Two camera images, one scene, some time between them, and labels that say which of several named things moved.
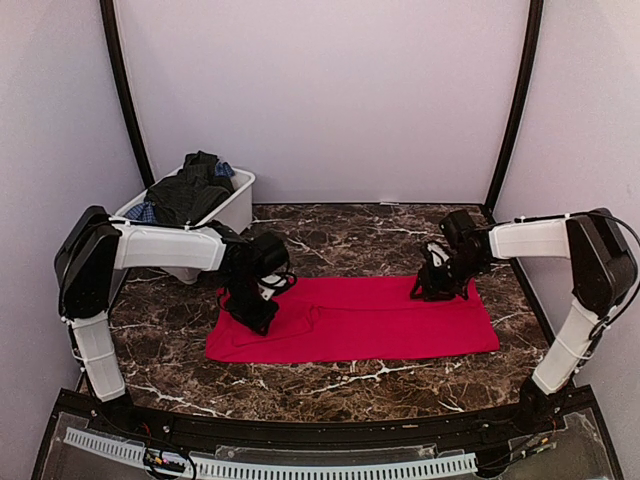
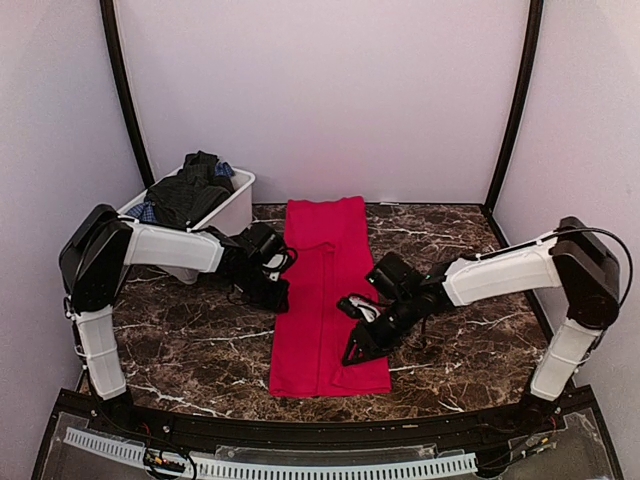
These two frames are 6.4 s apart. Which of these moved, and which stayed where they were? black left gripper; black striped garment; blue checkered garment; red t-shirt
Moved: red t-shirt; black left gripper
Stayed: black striped garment; blue checkered garment
